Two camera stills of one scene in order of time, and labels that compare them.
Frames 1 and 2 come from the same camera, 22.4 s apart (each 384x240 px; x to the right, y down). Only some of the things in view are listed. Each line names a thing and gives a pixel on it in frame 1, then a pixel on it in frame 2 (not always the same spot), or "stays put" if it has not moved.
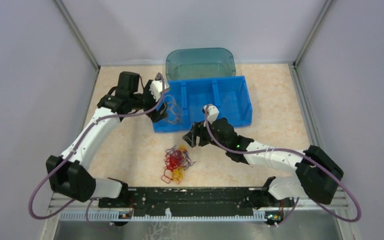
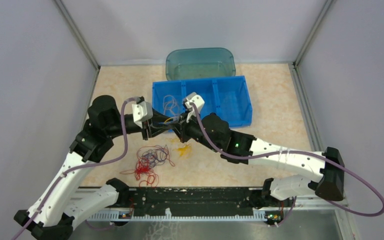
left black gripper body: x=149 y=102 → x=150 y=129
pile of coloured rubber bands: x=173 y=159 → x=143 y=173
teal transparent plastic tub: x=182 y=64 stays put
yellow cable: x=178 y=173 → x=183 y=149
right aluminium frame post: x=314 y=32 stays put
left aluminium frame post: x=77 y=33 stays put
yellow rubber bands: x=173 y=112 stays put
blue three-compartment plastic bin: x=226 y=99 stays put
